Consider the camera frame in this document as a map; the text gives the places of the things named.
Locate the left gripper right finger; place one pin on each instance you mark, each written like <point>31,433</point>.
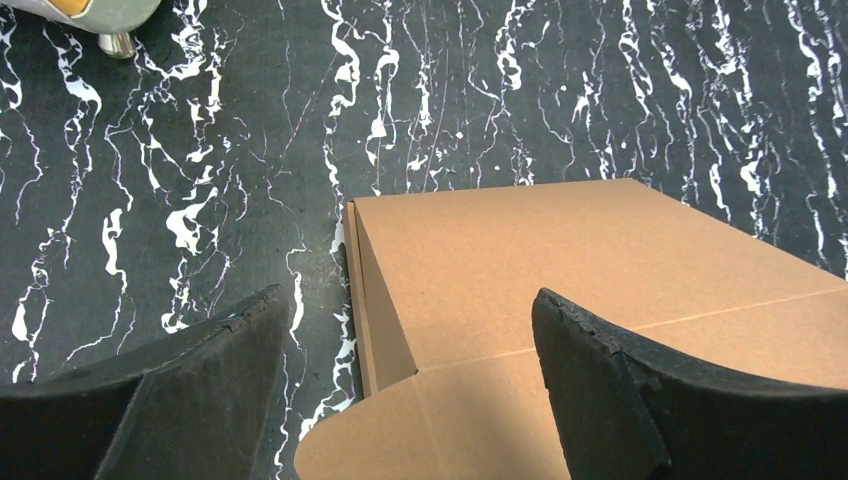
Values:
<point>628,407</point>

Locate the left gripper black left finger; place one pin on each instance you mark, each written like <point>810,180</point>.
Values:
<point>191,405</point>

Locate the white cylindrical drum orange face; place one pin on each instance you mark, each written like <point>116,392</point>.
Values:
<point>112,21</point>

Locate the brown cardboard box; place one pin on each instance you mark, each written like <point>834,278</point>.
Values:
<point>443,285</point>

